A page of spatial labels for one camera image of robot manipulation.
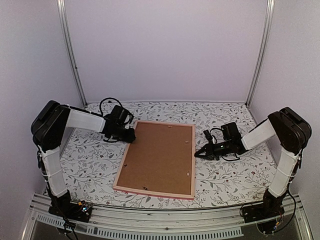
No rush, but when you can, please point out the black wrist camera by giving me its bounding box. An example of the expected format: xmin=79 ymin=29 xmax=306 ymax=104
xmin=99 ymin=97 xmax=134 ymax=127
xmin=202 ymin=121 xmax=241 ymax=145

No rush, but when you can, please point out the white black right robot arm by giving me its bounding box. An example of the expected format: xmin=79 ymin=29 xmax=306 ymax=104
xmin=194 ymin=107 xmax=312 ymax=218

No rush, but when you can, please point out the aluminium corner post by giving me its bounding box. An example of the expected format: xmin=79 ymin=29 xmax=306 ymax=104
xmin=56 ymin=0 xmax=88 ymax=107
xmin=245 ymin=0 xmax=275 ymax=108

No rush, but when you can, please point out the brown cardboard backing board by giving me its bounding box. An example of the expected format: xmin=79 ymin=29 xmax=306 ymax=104
xmin=116 ymin=122 xmax=195 ymax=195

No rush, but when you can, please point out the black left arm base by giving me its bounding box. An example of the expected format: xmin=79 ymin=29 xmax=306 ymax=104
xmin=48 ymin=197 xmax=92 ymax=223

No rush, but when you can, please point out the left aluminium corner post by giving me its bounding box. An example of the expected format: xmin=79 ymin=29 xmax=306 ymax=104
xmin=56 ymin=0 xmax=88 ymax=107

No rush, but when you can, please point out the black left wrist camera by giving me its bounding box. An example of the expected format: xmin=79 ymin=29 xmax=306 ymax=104
xmin=99 ymin=97 xmax=134 ymax=127

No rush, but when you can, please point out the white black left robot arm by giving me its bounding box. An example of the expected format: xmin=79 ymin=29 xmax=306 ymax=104
xmin=30 ymin=100 xmax=136 ymax=217

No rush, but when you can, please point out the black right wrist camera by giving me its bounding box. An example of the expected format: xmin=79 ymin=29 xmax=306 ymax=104
xmin=202 ymin=121 xmax=241 ymax=145

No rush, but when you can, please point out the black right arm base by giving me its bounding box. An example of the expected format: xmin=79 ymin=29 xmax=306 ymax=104
xmin=239 ymin=203 xmax=285 ymax=235

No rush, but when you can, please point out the right aluminium corner post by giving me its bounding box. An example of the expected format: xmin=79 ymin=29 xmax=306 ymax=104
xmin=245 ymin=0 xmax=275 ymax=108

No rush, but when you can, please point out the pink wooden picture frame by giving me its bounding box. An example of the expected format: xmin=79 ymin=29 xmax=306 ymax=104
xmin=112 ymin=120 xmax=197 ymax=200

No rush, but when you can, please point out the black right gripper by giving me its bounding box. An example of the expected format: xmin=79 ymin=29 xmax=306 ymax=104
xmin=196 ymin=140 xmax=233 ymax=162

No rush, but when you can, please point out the aluminium front table rail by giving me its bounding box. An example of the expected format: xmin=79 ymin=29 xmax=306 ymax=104
xmin=21 ymin=193 xmax=314 ymax=240

